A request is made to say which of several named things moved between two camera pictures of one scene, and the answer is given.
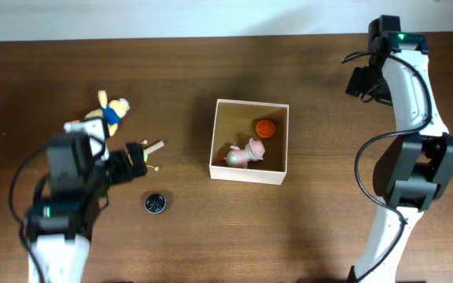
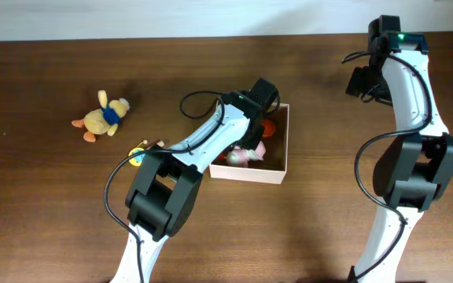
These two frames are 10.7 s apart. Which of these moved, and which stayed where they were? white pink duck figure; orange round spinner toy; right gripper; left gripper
Moved: left gripper
Stayed: white pink duck figure; orange round spinner toy; right gripper
